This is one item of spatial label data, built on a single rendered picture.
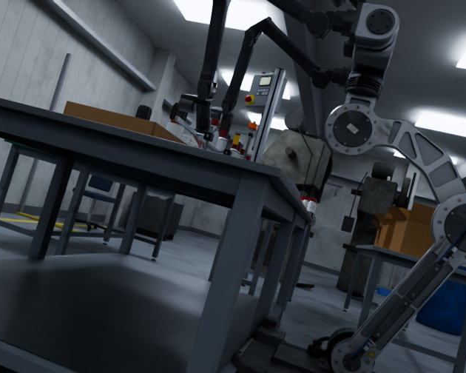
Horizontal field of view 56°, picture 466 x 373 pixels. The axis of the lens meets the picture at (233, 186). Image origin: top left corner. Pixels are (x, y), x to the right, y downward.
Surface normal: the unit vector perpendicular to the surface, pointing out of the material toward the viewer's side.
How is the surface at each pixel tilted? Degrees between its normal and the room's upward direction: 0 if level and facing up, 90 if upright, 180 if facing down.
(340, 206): 90
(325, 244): 90
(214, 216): 90
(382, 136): 90
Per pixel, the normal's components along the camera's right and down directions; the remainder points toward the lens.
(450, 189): -0.22, -0.13
